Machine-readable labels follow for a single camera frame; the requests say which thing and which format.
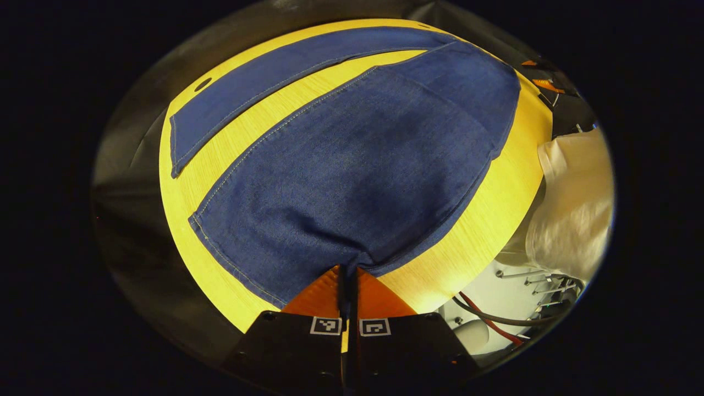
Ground person's white shirt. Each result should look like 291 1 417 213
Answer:
498 129 615 284

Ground dark floor cable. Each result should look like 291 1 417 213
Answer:
451 295 574 328

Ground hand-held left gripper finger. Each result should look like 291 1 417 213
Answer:
223 265 350 394
350 266 480 394

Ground silver metal frame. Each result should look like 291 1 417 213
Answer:
494 266 585 310

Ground blue denim jeans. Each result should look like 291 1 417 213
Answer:
169 26 521 309

